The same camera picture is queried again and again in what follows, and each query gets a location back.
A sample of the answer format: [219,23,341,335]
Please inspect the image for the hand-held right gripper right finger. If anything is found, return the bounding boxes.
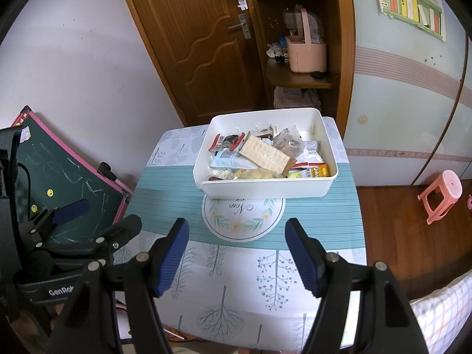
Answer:
[285,217,428,354]

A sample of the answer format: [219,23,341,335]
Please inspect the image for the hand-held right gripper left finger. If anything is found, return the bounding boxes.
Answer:
[48,217,190,354]

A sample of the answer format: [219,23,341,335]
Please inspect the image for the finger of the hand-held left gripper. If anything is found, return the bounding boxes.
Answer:
[35,214,143,263]
[21,198,91,241]

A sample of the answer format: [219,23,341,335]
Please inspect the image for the white plastic bin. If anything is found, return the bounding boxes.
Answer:
[192,108,339,198]

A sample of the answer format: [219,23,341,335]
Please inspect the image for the orange white oat bar packet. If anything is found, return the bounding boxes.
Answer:
[289,163,331,178]

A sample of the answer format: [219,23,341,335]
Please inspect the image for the yellow pastry packet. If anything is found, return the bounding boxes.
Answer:
[223,167,279,181]

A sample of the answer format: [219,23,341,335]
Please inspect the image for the white printed snack packet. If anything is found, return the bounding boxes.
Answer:
[300,139,322,165]

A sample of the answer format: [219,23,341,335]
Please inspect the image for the clear packet with white label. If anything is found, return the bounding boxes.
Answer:
[210,149,248,168]

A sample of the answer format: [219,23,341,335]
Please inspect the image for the tan cracker packet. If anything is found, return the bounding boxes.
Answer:
[238,135,298,176]

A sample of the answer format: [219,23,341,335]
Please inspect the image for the clear brown bread packet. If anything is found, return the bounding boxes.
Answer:
[272,127,305,157]

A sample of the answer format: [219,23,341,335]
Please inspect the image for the dark cake packet red ends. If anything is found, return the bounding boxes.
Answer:
[207,133,247,153]

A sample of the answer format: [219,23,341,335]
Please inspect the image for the black easel knob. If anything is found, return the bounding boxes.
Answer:
[97,161,118,181]

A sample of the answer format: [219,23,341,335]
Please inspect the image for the teal striped table runner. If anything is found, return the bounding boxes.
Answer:
[123,162,366,246]

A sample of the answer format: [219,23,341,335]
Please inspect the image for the round white floral placemat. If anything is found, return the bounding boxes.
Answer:
[201,194,286,243]

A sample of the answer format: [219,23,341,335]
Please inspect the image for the checkered cloth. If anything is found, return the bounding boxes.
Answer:
[409,271,472,354]

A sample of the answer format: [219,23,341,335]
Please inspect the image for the pink plastic stool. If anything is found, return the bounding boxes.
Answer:
[417,170,463,225]

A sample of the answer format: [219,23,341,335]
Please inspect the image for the floral pastel wardrobe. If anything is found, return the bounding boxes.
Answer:
[341,0,472,189]

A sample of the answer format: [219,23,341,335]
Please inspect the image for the brown wooden door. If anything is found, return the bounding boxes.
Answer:
[114,0,275,126]

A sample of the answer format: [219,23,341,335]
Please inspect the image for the small figurine cluster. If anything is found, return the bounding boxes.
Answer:
[266,36,289,63]

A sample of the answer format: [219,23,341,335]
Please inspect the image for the wooden corner shelf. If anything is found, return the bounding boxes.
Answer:
[240,0,356,137]

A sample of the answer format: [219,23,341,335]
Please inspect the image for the grey storage bag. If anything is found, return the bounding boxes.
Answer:
[283,9,321,41]

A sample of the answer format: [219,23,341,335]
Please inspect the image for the green chalkboard pink frame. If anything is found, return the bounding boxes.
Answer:
[9,105,134,246]

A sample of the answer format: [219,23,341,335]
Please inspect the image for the pink handled basket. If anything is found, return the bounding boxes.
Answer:
[286,7,328,73]

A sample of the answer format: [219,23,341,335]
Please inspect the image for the metal door handle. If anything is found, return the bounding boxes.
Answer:
[227,14,252,40]

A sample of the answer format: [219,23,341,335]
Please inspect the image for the wall poster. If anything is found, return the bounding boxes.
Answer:
[371,0,447,43]

